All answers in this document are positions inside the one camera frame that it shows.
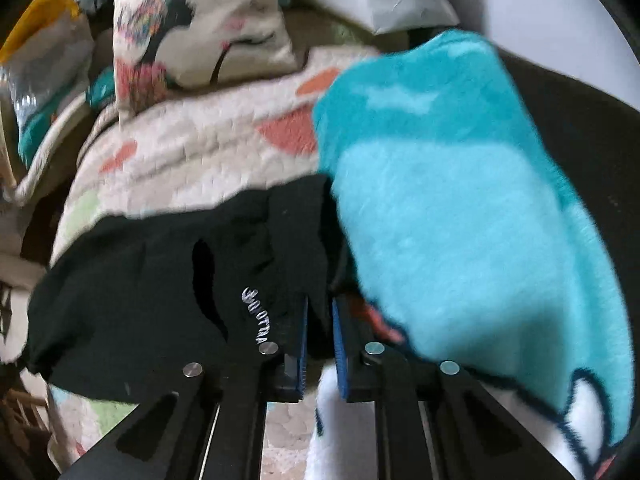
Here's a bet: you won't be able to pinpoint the floral printed pillow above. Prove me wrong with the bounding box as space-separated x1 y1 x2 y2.
112 0 301 117

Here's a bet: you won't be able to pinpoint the black pants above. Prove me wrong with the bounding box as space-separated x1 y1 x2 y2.
26 175 351 405

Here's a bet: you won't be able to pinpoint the turquoise fleece blanket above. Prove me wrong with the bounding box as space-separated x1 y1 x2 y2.
312 29 632 480

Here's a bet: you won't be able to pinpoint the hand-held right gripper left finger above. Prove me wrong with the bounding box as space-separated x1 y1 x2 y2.
59 294 310 480

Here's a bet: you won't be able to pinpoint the cream quilted patterned blanket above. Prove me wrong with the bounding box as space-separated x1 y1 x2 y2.
48 45 401 480

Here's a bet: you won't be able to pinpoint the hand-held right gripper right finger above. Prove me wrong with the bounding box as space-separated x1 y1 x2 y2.
332 296 576 480

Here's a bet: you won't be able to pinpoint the yellow and grey bag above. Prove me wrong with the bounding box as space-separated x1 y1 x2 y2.
0 0 96 161

